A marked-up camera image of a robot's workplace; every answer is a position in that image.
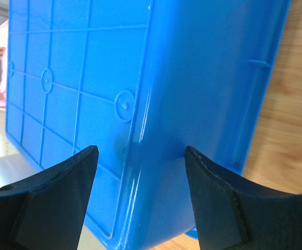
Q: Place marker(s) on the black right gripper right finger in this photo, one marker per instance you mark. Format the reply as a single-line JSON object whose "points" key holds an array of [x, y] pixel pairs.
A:
{"points": [[232, 212]]}

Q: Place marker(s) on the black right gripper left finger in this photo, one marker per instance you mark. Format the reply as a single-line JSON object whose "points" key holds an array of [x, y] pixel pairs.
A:
{"points": [[47, 210]]}

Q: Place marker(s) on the blue plastic tub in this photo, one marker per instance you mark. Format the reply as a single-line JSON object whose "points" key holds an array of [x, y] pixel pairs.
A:
{"points": [[141, 80]]}

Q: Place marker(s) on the pink folded cloth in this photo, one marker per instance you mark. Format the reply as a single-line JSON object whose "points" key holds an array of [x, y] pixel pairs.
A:
{"points": [[3, 84]]}

